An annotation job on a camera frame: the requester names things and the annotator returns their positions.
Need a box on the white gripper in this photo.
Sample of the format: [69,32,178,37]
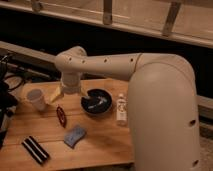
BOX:
[50,73,90,103]

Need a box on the dark red pepper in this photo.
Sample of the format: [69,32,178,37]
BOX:
[56,106,67,127]

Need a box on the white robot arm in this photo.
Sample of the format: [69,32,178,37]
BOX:
[54,46,201,171]

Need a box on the dark ceramic bowl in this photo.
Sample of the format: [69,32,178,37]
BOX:
[81,89,112,116]

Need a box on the white plastic cup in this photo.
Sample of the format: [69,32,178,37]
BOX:
[26,89,47,111]

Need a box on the blue sponge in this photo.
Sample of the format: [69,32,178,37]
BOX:
[64,125,86,148]

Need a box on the small clear bottle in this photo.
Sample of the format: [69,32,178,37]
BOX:
[116,94,127,126]

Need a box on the black white striped cloth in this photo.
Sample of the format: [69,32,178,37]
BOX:
[22,136,50,165]

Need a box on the black equipment with cables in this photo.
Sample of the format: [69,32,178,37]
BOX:
[0,55,18,149]

